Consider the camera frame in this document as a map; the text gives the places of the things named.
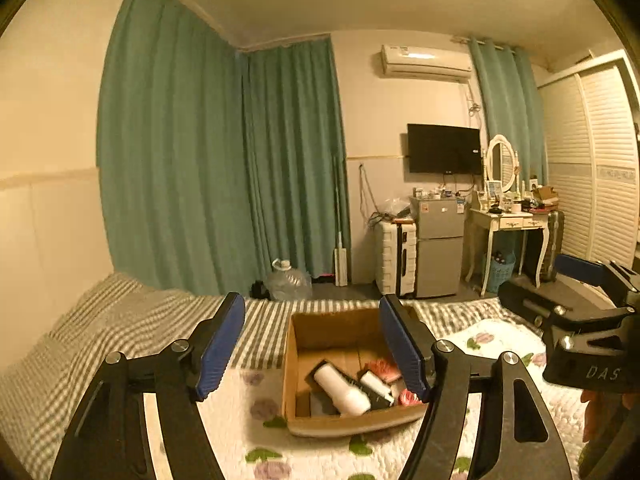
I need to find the white ribbed suitcase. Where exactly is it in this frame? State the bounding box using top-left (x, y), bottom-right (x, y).
top-left (374, 218), bottom-right (419, 297)

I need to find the white air conditioner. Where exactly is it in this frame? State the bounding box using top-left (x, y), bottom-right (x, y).
top-left (380, 43), bottom-right (474, 84)

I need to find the small brown cardboard box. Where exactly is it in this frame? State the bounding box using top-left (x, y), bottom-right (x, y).
top-left (530, 185), bottom-right (560, 206)

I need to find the white cylindrical device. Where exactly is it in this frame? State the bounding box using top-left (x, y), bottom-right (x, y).
top-left (312, 362), bottom-right (372, 417)

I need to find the teal corner curtain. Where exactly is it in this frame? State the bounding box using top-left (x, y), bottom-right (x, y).
top-left (242, 37), bottom-right (352, 282)

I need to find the wide teal curtain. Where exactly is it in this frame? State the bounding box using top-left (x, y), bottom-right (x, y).
top-left (96, 0), bottom-right (252, 302)

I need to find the clear water jug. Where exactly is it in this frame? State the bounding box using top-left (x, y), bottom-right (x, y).
top-left (263, 258), bottom-right (314, 302)

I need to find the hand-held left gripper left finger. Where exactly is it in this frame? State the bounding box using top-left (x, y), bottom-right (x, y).
top-left (49, 291), bottom-right (247, 480)

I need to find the white louvered wardrobe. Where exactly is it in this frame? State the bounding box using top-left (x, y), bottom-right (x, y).
top-left (537, 52), bottom-right (640, 272)

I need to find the white flat mop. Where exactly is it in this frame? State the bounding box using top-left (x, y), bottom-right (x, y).
top-left (332, 155), bottom-right (350, 287)

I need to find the grey checked bed sheet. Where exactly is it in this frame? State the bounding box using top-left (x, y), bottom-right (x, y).
top-left (0, 272), bottom-right (502, 467)

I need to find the dark hard suitcase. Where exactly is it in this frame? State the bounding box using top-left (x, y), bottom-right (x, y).
top-left (524, 209), bottom-right (566, 282)

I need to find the white dressing table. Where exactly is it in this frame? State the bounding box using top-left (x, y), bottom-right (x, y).
top-left (463, 204), bottom-right (549, 297)

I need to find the clear plastic bag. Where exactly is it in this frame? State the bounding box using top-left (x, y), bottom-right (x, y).
top-left (382, 197), bottom-right (411, 219)

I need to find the hanging black cable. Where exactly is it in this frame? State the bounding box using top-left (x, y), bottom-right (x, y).
top-left (357, 162), bottom-right (381, 222)

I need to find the blue plastic basket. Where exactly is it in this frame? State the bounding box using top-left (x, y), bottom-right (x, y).
top-left (482, 249), bottom-right (517, 295)

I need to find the person's right hand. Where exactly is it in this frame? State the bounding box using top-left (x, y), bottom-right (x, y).
top-left (581, 388), bottom-right (624, 444)

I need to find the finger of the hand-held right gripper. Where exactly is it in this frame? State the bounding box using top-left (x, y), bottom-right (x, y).
top-left (497, 279), bottom-right (637, 342)
top-left (554, 253), bottom-right (640, 311)

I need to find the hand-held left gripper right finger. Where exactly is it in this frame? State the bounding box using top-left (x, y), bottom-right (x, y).
top-left (378, 293), bottom-right (574, 480)

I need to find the black remote control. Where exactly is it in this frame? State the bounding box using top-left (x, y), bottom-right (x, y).
top-left (305, 358), bottom-right (364, 392)

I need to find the oval white vanity mirror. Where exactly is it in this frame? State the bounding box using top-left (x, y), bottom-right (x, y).
top-left (483, 133), bottom-right (521, 194)

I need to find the grey small fridge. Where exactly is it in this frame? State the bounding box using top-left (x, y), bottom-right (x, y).
top-left (409, 195), bottom-right (467, 300)

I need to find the black wall television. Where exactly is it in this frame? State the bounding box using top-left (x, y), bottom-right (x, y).
top-left (406, 123), bottom-right (482, 175)

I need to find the white floral quilt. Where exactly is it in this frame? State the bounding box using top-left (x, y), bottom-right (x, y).
top-left (144, 317), bottom-right (597, 480)

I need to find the narrow teal curtain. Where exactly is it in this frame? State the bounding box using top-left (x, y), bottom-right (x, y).
top-left (467, 36), bottom-right (550, 197)

